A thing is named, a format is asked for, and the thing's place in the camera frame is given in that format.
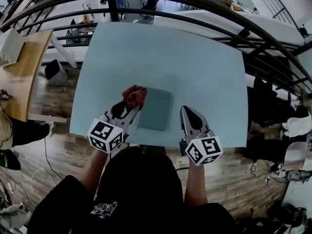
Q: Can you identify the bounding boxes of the person's left forearm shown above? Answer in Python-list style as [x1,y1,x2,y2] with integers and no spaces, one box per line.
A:
[78,150,109,195]

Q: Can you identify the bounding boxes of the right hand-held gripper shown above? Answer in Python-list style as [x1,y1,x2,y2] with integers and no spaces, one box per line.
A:
[179,105,224,167]

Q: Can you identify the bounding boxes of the black metal railing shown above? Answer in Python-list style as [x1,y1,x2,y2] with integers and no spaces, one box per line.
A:
[0,0,312,95]

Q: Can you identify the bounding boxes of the grey bin with black bag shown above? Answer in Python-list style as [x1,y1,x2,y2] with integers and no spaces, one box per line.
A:
[44,59,68,84]

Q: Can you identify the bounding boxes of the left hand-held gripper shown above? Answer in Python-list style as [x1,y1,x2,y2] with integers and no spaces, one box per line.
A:
[87,100,144,154]

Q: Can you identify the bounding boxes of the white floor cable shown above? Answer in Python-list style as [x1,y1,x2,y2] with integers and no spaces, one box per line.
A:
[0,168,61,204]

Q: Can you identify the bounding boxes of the red-brown cloth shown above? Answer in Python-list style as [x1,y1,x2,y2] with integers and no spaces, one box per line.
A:
[121,84,148,110]

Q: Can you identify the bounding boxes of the black floor cable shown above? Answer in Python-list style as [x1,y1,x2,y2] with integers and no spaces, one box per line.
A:
[43,136,64,180]

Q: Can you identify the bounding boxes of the person's black t-shirt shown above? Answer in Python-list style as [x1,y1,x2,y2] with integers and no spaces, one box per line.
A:
[27,146,237,234]

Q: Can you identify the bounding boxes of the white garment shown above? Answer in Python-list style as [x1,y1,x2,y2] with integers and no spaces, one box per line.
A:
[282,113,312,137]

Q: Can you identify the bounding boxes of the person's right forearm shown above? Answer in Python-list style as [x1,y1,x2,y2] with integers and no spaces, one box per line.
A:
[184,163,209,208]

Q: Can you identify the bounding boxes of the wooden table with white legs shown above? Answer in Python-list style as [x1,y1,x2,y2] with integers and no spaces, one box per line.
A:
[0,28,68,124]

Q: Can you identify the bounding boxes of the grey-green pad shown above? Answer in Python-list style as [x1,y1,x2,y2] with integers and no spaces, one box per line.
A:
[137,87,172,132]

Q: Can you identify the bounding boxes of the black bag on floor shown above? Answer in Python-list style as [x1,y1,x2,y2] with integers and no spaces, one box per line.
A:
[242,133,290,162]

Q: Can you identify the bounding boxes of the white box appliance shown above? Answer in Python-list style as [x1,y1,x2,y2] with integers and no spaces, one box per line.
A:
[0,28,26,67]

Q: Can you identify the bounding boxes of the black garment on chair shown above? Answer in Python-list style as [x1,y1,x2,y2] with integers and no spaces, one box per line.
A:
[248,76,304,141]

